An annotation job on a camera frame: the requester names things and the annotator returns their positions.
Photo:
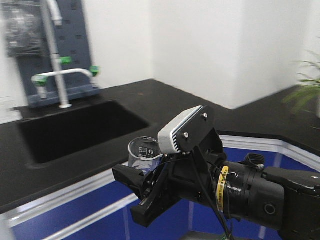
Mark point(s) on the green potted plant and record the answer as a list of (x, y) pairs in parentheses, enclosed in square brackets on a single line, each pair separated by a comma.
[(308, 87)]

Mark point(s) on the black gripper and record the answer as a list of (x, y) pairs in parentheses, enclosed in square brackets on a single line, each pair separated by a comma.
[(189, 175)]

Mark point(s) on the white lab faucet green knobs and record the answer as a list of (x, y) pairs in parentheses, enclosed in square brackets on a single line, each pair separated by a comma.
[(51, 16)]

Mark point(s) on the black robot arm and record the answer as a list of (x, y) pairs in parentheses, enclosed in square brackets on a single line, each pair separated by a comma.
[(285, 200)]

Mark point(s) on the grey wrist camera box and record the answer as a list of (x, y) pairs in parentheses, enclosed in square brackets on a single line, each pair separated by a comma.
[(186, 130)]

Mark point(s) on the grey pegboard drying rack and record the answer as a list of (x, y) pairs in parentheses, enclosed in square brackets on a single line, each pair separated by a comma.
[(26, 42)]

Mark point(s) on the black lab sink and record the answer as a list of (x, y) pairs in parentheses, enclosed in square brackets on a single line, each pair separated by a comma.
[(55, 136)]

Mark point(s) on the clear glass beaker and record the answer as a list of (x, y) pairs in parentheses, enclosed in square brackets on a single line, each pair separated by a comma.
[(144, 154)]

